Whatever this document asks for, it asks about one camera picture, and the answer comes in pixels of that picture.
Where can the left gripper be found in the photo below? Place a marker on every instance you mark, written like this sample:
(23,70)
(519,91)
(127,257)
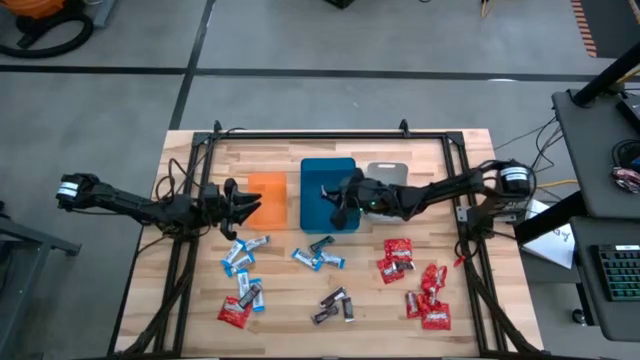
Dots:
(217,207)

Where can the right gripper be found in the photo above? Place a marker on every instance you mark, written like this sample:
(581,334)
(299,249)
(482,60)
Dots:
(367,195)

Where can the dark brown chocolate bar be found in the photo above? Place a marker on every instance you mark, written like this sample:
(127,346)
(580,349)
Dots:
(249,296)
(406,265)
(348,309)
(325,315)
(324,190)
(332,297)
(321,243)

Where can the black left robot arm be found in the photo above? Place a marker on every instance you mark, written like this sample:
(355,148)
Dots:
(125,202)

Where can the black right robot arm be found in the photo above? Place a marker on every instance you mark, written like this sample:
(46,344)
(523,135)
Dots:
(440,192)

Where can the candy bag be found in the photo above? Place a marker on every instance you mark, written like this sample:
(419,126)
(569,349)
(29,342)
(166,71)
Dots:
(625,180)

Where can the blue plastic bin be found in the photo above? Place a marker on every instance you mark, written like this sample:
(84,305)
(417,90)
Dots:
(315,175)

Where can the orange plastic bin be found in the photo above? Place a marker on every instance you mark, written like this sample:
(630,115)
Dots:
(275,190)

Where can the grey plastic bin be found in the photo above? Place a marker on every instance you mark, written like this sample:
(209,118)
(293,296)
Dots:
(387,172)

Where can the red tag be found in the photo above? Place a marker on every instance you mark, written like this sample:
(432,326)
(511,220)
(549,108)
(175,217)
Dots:
(458,260)

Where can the black desk beam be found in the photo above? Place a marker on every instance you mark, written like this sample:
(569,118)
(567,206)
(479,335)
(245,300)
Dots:
(545,222)

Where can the grey cart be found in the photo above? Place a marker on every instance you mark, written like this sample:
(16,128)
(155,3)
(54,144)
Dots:
(30,240)

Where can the white paper sheet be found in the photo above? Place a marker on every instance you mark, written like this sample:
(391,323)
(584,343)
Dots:
(555,247)

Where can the grey desk with keyboard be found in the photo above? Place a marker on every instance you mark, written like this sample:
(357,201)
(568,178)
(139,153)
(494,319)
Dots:
(585,300)

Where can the black caster wheel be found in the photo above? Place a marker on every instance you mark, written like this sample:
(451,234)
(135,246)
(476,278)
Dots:
(579,316)

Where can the backlit keyboard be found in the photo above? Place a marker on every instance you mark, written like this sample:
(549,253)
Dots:
(620,272)

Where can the orange vacuum cleaner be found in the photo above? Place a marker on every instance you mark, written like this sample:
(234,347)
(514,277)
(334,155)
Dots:
(30,6)

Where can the black mat orange striped edge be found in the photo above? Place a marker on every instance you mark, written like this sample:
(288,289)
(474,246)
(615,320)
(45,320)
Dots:
(610,25)

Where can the grey metal bracket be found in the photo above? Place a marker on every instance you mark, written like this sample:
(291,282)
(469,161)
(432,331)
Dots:
(463,214)

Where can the black stand post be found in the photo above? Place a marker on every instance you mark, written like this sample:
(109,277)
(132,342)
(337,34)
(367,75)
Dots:
(605,75)

